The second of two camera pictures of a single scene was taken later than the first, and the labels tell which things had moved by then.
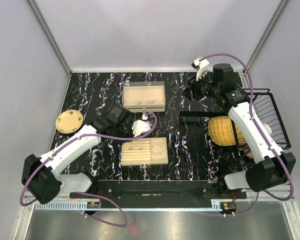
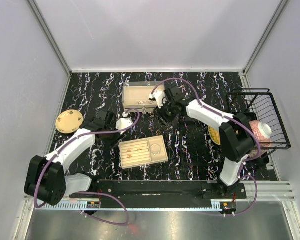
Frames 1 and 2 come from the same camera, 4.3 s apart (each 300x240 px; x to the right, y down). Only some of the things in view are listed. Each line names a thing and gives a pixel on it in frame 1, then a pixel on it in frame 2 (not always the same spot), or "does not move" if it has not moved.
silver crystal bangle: x=157 y=150 does not move
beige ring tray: x=148 y=152 does not move
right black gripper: x=192 y=88 → x=160 y=112
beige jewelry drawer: x=144 y=99 does not move
